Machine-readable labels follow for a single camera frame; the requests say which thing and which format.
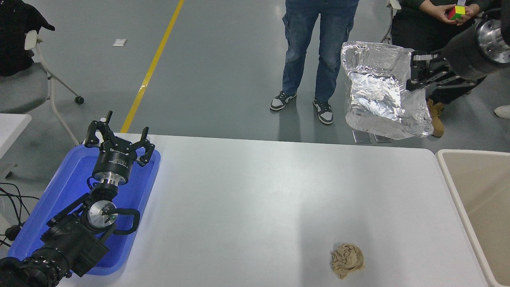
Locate grey chair with white frame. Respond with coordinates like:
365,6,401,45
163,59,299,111
0,30,85,146

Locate seated person's left hand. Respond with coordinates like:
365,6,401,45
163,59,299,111
456,4,481,26

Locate foil tray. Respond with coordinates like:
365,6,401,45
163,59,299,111
341,41,434,140

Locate seated person's right hand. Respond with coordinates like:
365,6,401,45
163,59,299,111
420,0,457,25

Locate crumpled tan paper ball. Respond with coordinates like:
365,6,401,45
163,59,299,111
330,243,365,279

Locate white side table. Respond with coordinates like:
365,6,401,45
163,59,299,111
0,114,32,178

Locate seated person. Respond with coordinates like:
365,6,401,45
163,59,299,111
391,0,491,138

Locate black cable bundle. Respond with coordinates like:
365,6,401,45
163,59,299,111
0,183,40,248

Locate large pale bin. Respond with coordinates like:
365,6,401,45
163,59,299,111
435,149,510,287

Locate black garment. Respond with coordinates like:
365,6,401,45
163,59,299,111
0,0,55,77

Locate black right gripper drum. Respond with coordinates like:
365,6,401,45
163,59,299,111
438,25,502,83

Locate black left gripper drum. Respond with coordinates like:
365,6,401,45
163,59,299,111
92,142,139,179

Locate blue plastic tray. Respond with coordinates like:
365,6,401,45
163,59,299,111
7,143,162,276

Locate standing person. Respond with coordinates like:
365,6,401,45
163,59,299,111
270,0,359,125

